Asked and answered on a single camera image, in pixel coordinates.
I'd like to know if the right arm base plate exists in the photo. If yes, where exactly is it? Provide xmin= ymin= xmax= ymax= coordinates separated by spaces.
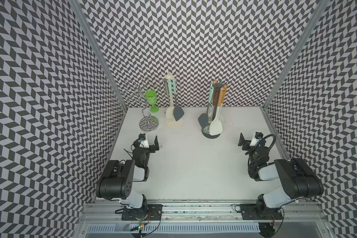
xmin=239 ymin=204 xmax=283 ymax=221

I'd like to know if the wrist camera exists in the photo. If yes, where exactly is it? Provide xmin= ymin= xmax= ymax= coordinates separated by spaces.
xmin=138 ymin=133 xmax=149 ymax=148
xmin=250 ymin=132 xmax=263 ymax=147

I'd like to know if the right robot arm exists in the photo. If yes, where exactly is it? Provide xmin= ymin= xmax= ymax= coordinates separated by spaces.
xmin=238 ymin=132 xmax=324 ymax=218

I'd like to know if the grey spatula mint handle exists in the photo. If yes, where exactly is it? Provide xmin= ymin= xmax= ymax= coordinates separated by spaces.
xmin=198 ymin=84 xmax=214 ymax=129
xmin=173 ymin=78 xmax=184 ymax=121

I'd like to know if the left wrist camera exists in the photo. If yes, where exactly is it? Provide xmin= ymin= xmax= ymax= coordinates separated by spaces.
xmin=138 ymin=133 xmax=149 ymax=148

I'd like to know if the dark grey utensil rack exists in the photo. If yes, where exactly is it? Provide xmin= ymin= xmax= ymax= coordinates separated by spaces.
xmin=201 ymin=83 xmax=224 ymax=139

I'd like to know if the chrome wire mug tree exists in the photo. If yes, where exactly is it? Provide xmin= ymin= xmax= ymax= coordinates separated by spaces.
xmin=121 ymin=78 xmax=159 ymax=132

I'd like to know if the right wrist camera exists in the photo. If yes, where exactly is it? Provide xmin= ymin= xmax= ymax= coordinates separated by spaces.
xmin=250 ymin=132 xmax=263 ymax=147

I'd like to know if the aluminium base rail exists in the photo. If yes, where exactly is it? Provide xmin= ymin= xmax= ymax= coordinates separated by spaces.
xmin=74 ymin=200 xmax=335 ymax=238

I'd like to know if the cream utensil rack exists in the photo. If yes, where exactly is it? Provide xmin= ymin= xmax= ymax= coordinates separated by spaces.
xmin=164 ymin=72 xmax=183 ymax=129

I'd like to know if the green plastic goblet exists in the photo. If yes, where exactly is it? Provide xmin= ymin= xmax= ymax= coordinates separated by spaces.
xmin=145 ymin=90 xmax=159 ymax=113

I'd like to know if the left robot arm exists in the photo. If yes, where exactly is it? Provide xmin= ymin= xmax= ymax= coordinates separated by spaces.
xmin=96 ymin=133 xmax=160 ymax=213

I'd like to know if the cream spatula wooden handle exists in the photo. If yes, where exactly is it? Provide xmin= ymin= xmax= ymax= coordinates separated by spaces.
xmin=209 ymin=85 xmax=227 ymax=136

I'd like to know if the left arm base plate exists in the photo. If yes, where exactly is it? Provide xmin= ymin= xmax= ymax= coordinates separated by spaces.
xmin=122 ymin=204 xmax=163 ymax=221

